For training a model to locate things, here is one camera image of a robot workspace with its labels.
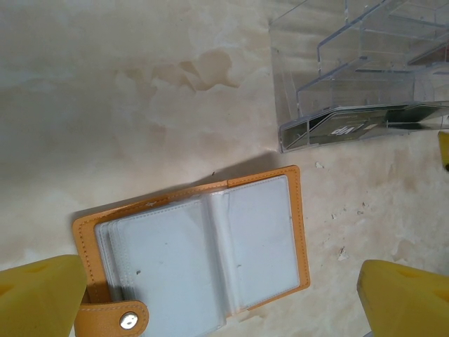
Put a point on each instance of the yellow-padded finger of the right gripper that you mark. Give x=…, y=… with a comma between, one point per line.
x=445, y=151

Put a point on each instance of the left gripper yellow-padded right finger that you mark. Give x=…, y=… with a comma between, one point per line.
x=403, y=302

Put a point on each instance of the left gripper yellow-padded left finger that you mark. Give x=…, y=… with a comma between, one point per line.
x=35, y=298

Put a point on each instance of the clear acrylic card organizer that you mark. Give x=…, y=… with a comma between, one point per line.
x=308, y=87

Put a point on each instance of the orange leather card holder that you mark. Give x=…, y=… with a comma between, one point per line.
x=259, y=238

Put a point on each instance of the red vip card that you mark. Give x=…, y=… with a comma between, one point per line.
x=435, y=55

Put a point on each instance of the black vip card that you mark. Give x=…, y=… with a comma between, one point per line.
x=343, y=130

